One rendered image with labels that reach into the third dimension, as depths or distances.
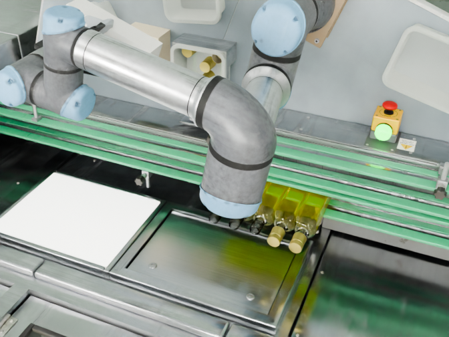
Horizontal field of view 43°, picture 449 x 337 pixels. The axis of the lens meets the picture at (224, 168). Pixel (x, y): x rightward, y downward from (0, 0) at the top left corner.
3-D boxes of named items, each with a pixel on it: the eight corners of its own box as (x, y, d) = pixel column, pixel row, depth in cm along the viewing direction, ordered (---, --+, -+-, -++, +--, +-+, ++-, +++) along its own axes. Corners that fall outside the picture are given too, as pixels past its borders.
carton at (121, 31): (81, -4, 142) (66, 4, 137) (162, 43, 139) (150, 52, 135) (77, 17, 146) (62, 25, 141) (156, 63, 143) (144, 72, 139)
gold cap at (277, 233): (270, 233, 149) (265, 244, 146) (273, 223, 147) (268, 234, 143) (283, 239, 148) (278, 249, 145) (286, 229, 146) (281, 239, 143)
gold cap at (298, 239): (307, 233, 144) (302, 244, 141) (306, 244, 146) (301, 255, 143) (293, 230, 145) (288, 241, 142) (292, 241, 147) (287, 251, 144)
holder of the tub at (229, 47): (186, 113, 186) (175, 124, 180) (184, 33, 170) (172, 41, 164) (234, 124, 181) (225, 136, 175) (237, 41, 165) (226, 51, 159)
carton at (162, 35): (137, 69, 184) (125, 78, 179) (135, 21, 175) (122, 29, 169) (170, 77, 181) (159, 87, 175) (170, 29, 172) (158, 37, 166)
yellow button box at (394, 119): (373, 126, 162) (369, 138, 156) (378, 102, 158) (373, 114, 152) (399, 130, 160) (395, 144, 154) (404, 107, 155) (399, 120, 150)
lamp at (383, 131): (374, 135, 155) (372, 140, 153) (377, 121, 153) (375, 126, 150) (391, 138, 154) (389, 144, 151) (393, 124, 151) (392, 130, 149)
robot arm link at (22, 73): (23, 116, 114) (-12, 101, 116) (57, 93, 122) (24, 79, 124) (21, 81, 109) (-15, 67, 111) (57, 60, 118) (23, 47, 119)
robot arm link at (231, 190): (305, 42, 138) (270, 172, 95) (290, 95, 147) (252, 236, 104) (257, 29, 139) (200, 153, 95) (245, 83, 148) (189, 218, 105)
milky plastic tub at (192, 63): (184, 99, 183) (172, 111, 176) (182, 32, 170) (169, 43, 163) (234, 110, 177) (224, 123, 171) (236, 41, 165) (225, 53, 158)
